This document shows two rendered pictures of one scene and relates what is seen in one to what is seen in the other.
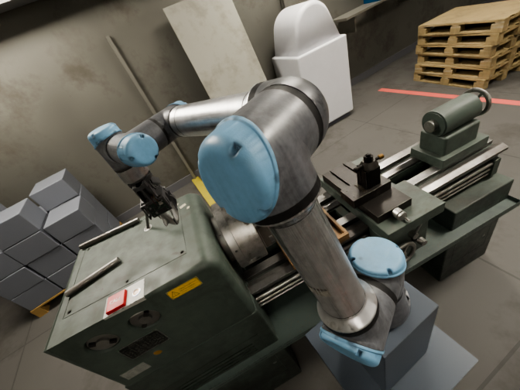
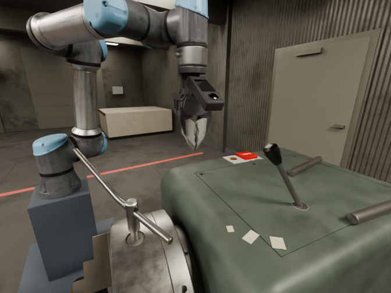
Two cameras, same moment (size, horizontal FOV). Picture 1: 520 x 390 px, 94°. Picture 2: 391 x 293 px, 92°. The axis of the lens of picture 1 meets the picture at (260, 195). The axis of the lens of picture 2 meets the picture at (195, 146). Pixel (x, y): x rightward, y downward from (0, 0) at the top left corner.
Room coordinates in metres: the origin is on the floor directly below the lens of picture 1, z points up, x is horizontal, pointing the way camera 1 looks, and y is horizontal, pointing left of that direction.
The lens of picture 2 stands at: (1.15, 0.16, 1.51)
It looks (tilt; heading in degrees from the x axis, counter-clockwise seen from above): 17 degrees down; 163
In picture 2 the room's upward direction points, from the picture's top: straight up
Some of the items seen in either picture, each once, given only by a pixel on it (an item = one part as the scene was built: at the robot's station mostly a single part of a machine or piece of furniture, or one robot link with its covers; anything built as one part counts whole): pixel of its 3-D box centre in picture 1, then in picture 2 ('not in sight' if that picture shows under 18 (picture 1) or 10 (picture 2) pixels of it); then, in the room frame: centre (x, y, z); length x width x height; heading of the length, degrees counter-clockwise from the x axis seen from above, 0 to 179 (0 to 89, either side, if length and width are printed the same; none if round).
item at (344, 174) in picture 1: (361, 187); not in sight; (0.88, -0.49, 0.95); 0.43 x 0.18 x 0.04; 7
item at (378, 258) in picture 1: (375, 269); (54, 152); (0.30, -0.18, 1.27); 0.13 x 0.12 x 0.14; 130
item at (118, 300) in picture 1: (117, 302); (246, 156); (0.54, 0.55, 1.26); 0.06 x 0.06 x 0.02; 7
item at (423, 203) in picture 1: (372, 193); not in sight; (0.87, -0.54, 0.89); 0.53 x 0.30 x 0.06; 7
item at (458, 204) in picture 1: (438, 216); not in sight; (0.95, -1.06, 0.34); 0.44 x 0.40 x 0.68; 7
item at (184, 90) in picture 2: (151, 193); (191, 93); (0.65, 0.30, 1.50); 0.09 x 0.08 x 0.12; 8
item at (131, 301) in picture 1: (130, 301); (241, 164); (0.55, 0.53, 1.23); 0.13 x 0.08 x 0.06; 97
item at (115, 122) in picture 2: not in sight; (134, 120); (-6.13, -0.01, 0.42); 2.21 x 1.79 x 0.83; 106
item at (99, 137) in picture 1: (114, 147); (190, 23); (0.66, 0.29, 1.66); 0.09 x 0.08 x 0.11; 40
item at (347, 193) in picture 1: (364, 189); not in sight; (0.82, -0.47, 1.00); 0.20 x 0.10 x 0.05; 97
